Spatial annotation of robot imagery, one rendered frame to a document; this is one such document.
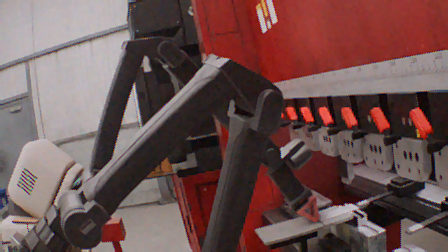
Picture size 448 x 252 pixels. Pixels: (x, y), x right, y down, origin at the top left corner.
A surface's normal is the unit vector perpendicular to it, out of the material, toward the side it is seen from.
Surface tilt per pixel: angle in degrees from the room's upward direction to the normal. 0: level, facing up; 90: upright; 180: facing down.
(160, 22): 90
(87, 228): 105
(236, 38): 90
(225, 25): 90
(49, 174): 90
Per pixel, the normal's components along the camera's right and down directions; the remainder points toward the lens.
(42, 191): 0.17, 0.02
